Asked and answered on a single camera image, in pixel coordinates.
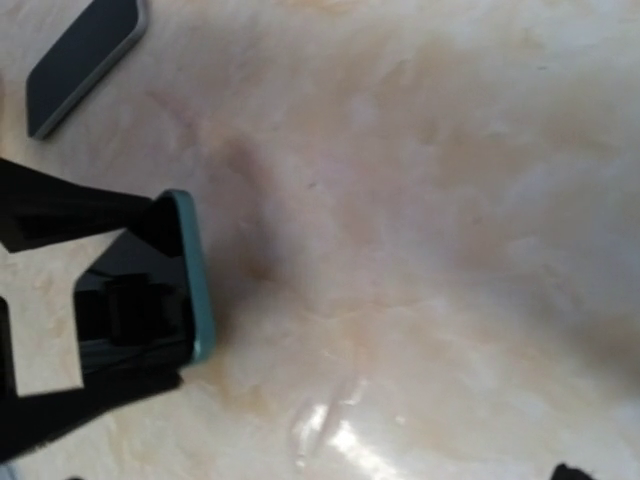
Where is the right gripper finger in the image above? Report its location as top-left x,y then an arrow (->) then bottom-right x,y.
550,463 -> 594,480

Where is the black phone teal edge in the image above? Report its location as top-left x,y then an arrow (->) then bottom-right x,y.
73,190 -> 215,382

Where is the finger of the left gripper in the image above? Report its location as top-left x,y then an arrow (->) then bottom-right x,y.
1,301 -> 182,460
1,159 -> 176,254

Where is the black phone silver edge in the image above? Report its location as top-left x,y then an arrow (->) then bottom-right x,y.
25,0 -> 149,140

